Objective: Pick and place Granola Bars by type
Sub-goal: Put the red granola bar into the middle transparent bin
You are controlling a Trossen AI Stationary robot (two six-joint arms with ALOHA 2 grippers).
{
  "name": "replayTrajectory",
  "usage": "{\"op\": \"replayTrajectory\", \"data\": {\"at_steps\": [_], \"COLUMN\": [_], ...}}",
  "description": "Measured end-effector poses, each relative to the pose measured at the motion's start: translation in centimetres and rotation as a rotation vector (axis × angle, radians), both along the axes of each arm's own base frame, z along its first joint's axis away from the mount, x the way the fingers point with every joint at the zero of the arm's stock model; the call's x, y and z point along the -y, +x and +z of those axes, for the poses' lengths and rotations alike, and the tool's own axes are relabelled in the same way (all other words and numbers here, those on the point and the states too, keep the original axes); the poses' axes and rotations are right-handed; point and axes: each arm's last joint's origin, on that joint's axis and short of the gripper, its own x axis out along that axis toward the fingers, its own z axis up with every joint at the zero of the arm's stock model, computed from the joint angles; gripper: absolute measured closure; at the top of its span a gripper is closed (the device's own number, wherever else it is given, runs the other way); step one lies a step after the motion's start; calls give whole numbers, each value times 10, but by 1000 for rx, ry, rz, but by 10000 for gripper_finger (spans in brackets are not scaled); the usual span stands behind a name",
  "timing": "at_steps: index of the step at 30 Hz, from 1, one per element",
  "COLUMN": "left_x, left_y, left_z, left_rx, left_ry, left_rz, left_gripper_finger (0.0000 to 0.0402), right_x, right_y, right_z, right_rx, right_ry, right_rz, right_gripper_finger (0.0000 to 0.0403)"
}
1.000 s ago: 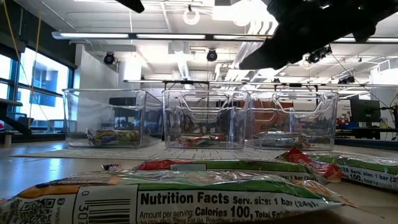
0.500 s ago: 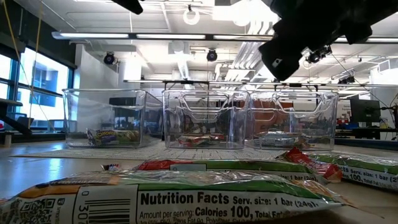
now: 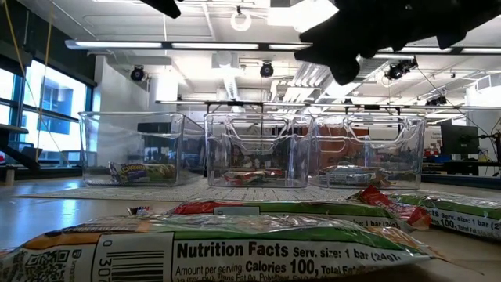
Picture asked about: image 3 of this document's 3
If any black computer monitor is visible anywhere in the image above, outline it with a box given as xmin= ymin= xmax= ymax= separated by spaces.
xmin=440 ymin=124 xmax=481 ymax=156

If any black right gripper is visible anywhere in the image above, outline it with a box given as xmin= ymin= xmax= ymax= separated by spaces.
xmin=293 ymin=0 xmax=501 ymax=87

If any red-end granola bar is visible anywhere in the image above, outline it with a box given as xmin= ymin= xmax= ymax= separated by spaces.
xmin=222 ymin=168 xmax=286 ymax=186
xmin=355 ymin=184 xmax=432 ymax=231

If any clear plastic bin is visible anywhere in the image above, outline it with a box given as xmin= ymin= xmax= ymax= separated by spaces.
xmin=203 ymin=112 xmax=315 ymax=189
xmin=77 ymin=111 xmax=207 ymax=187
xmin=311 ymin=114 xmax=427 ymax=191

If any orange-end granola bar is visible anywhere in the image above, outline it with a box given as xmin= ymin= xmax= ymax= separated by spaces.
xmin=0 ymin=213 xmax=434 ymax=282

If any overhead LED light bar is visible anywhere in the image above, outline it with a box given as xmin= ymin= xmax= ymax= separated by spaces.
xmin=64 ymin=38 xmax=501 ymax=56

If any white ring lamp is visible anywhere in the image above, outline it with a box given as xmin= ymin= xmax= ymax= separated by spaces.
xmin=229 ymin=5 xmax=253 ymax=33

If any silver-wrapped granola bar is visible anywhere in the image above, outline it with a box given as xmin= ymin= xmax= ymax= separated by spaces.
xmin=319 ymin=164 xmax=395 ymax=190

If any green snack bar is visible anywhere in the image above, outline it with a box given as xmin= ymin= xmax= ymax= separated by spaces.
xmin=391 ymin=190 xmax=501 ymax=240
xmin=171 ymin=199 xmax=397 ymax=230

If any purple-end granola bar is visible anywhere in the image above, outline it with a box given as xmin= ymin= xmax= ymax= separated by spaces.
xmin=108 ymin=161 xmax=178 ymax=186

